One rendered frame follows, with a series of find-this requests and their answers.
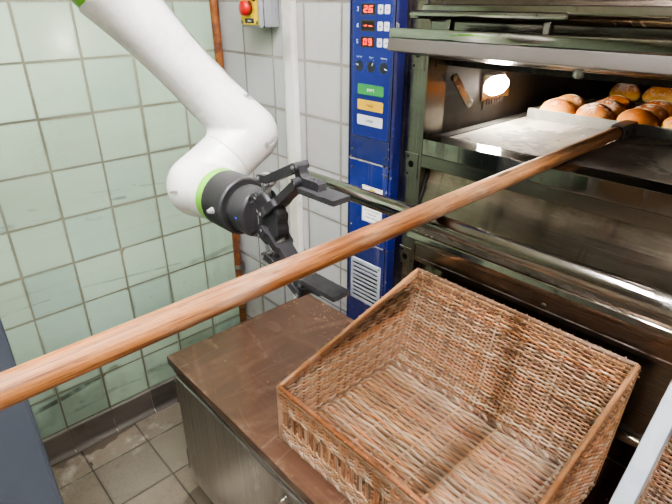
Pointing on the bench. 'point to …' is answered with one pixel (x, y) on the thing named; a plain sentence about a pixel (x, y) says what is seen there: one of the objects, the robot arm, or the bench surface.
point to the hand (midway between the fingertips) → (335, 248)
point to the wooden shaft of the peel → (260, 282)
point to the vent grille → (365, 281)
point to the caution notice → (371, 209)
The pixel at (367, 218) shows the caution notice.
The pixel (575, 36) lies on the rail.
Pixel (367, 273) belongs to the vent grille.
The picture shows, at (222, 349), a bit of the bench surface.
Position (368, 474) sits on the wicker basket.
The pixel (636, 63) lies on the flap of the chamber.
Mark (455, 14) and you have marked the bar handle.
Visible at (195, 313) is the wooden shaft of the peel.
